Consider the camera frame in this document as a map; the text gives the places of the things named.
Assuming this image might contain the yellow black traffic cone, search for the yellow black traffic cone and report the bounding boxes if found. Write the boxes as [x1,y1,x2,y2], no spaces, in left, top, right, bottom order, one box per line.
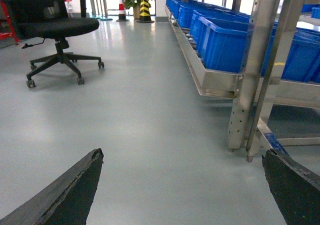
[137,0,154,24]

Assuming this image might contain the red white traffic cone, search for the red white traffic cone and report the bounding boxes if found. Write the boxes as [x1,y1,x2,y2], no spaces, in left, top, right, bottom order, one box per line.
[116,0,129,22]

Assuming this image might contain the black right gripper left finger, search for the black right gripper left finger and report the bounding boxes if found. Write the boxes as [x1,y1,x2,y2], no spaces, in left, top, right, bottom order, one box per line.
[0,148,104,225]

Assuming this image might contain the black office chair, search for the black office chair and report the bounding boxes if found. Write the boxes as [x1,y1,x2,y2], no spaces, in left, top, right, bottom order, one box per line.
[1,0,105,88]

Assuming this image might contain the steel shelf rack with bins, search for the steel shelf rack with bins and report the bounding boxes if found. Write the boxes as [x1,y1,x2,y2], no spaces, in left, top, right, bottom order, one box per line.
[165,0,320,162]

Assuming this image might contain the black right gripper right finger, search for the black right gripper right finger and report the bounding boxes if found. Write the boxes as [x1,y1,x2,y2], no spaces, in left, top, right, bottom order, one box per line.
[262,149,320,225]

